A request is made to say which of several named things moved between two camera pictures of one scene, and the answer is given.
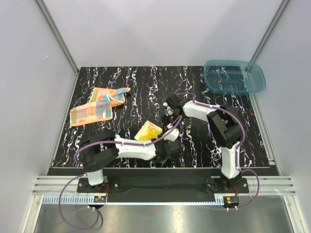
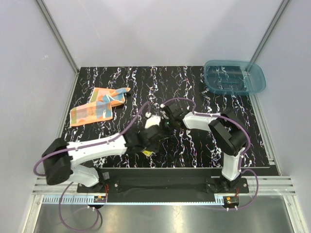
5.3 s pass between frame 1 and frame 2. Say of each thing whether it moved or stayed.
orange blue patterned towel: stayed
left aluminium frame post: stayed
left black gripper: moved
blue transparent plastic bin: stayed
